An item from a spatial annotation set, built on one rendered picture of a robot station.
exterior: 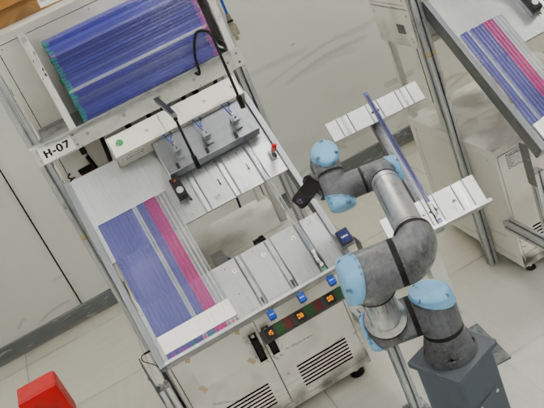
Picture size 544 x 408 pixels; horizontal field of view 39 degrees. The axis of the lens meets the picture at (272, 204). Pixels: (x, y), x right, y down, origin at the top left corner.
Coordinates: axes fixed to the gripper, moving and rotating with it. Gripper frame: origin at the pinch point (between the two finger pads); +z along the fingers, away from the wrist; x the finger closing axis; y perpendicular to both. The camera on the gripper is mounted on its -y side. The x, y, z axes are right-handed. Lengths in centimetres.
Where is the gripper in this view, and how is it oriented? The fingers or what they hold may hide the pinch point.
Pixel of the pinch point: (313, 197)
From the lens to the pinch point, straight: 239.4
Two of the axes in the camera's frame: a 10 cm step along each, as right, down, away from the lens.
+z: 0.0, 3.0, 9.5
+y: 6.4, -7.3, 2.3
